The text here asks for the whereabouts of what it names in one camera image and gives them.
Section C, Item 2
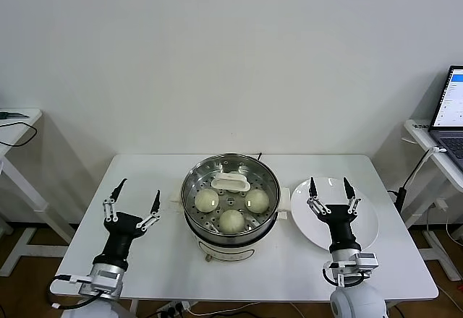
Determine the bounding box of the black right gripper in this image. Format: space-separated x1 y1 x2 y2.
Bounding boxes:
305 176 362 254

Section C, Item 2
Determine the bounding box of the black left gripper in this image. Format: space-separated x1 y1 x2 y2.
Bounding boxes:
92 178 162 270

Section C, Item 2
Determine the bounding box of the white steamed baozi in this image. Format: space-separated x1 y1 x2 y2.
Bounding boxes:
245 189 271 214
218 209 245 235
226 171 244 193
194 189 220 213

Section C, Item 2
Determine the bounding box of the round glass lid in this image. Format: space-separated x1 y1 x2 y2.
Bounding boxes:
182 155 281 225

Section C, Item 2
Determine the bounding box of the steel steamer pot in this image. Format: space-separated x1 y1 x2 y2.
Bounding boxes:
169 153 292 239

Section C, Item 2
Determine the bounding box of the round white plate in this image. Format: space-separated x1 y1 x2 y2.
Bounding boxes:
290 176 380 254

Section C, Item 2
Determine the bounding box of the white side table with laptop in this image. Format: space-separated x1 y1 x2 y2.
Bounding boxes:
401 118 463 281

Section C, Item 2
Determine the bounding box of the white electric cooker base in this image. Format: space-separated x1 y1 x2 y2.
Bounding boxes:
169 194 290 263

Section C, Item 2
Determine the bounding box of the white power strip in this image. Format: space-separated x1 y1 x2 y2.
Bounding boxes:
157 301 192 316

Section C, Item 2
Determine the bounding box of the open grey laptop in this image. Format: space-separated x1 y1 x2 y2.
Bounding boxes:
428 64 463 173

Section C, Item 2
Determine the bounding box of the black laptop charger cable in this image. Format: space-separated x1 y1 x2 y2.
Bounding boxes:
386 146 446 213

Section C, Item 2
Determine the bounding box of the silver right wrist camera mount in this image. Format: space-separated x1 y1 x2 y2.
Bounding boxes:
323 252 379 287

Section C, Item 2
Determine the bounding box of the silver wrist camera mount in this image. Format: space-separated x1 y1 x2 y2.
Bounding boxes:
57 269 122 297
323 252 379 287

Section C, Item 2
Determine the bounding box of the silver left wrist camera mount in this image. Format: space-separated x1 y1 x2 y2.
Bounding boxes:
57 269 122 297

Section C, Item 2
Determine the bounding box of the thin black looped cable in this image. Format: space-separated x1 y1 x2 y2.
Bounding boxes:
0 121 38 149

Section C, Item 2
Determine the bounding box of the white side table with cable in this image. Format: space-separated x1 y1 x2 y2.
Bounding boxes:
0 108 75 278

